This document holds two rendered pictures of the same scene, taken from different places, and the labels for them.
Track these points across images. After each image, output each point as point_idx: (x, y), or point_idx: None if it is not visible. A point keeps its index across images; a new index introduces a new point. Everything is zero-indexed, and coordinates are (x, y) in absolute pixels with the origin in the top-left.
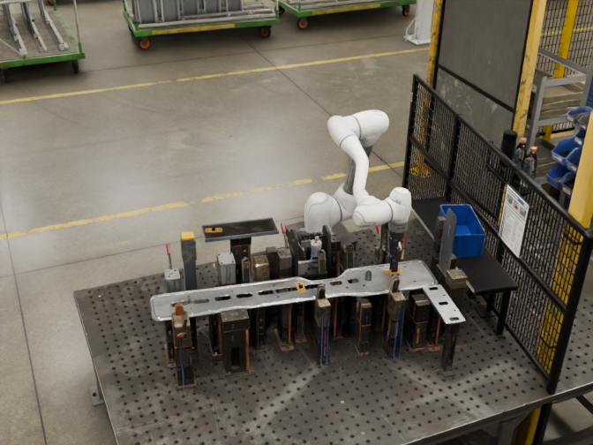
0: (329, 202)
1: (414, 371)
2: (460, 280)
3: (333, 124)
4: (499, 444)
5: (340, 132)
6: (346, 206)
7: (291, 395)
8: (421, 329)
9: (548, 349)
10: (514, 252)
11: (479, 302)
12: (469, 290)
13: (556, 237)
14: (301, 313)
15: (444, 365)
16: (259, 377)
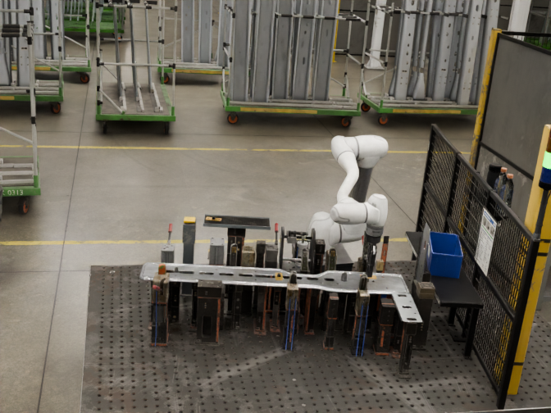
0: (330, 220)
1: (371, 369)
2: (428, 291)
3: (334, 141)
4: None
5: (339, 148)
6: (346, 227)
7: (249, 366)
8: (385, 333)
9: (501, 363)
10: (484, 271)
11: (457, 329)
12: (448, 317)
13: (513, 250)
14: (277, 302)
15: (400, 367)
16: (226, 349)
